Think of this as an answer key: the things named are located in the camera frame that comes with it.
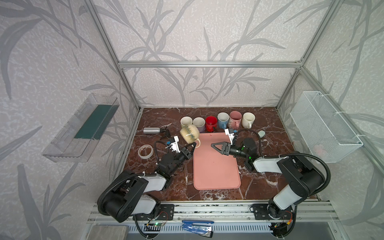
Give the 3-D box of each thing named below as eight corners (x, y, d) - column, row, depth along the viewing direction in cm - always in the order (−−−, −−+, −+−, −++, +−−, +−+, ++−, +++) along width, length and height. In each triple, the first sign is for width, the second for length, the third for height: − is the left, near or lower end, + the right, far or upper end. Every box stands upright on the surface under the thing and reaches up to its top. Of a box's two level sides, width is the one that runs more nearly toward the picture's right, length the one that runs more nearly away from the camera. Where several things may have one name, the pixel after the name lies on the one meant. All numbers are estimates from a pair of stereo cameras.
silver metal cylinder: (144, 134, 107) (142, 131, 104) (145, 130, 110) (144, 126, 106) (160, 134, 107) (158, 131, 104) (161, 130, 110) (159, 126, 106)
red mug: (205, 133, 106) (206, 126, 99) (205, 123, 112) (205, 116, 105) (216, 133, 106) (217, 126, 99) (215, 123, 112) (216, 116, 105)
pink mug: (224, 128, 110) (226, 118, 100) (230, 119, 115) (233, 108, 106) (235, 133, 107) (238, 123, 98) (240, 123, 113) (244, 113, 103)
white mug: (237, 127, 110) (239, 119, 102) (243, 119, 116) (246, 110, 108) (247, 133, 107) (250, 124, 99) (253, 123, 113) (257, 115, 105)
